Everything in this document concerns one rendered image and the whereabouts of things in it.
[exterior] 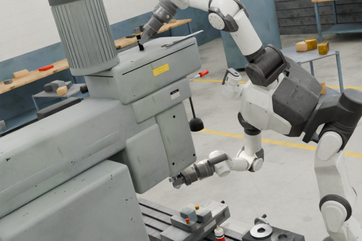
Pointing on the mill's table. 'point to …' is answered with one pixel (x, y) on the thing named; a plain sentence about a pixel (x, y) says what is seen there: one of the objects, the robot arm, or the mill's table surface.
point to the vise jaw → (203, 215)
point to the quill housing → (176, 138)
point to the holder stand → (270, 234)
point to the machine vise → (171, 234)
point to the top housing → (146, 70)
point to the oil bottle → (219, 234)
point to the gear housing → (161, 100)
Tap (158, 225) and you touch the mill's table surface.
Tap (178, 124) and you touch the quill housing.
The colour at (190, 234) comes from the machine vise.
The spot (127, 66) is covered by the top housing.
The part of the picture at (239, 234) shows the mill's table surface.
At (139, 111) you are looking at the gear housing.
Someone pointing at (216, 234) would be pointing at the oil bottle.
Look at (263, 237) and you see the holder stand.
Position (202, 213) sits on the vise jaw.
